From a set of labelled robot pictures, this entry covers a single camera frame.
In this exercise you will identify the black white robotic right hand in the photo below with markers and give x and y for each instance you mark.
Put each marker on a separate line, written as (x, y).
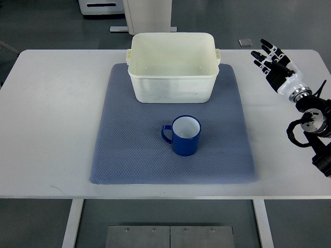
(281, 73)

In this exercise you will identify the blue mug white inside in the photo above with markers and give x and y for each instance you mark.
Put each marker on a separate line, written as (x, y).
(183, 135)

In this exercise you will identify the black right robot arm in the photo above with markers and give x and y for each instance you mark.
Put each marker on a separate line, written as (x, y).
(315, 123)

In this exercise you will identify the white plastic box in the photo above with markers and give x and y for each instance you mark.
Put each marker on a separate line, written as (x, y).
(173, 67)

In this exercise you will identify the small grey floor plate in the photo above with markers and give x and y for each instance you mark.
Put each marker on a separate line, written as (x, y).
(245, 43)

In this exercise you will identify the white pillar stand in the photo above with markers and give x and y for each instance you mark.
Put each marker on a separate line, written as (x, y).
(143, 16)

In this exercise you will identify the right white table leg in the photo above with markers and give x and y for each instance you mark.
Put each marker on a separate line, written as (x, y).
(261, 217)

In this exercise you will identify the white table leg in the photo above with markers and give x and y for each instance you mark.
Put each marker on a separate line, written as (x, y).
(261, 217)
(73, 223)

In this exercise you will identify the blue textured mat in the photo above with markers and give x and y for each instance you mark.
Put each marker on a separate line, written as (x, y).
(129, 148)

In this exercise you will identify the white cabinet with slot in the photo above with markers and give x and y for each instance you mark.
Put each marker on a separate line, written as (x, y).
(101, 7)

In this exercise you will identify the left white table leg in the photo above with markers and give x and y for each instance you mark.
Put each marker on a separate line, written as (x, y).
(73, 223)

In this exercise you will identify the grey bar at left edge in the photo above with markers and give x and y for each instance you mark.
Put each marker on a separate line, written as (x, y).
(8, 47)

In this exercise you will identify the grey metal base plate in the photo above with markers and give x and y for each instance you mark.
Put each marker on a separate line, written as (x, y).
(170, 236)

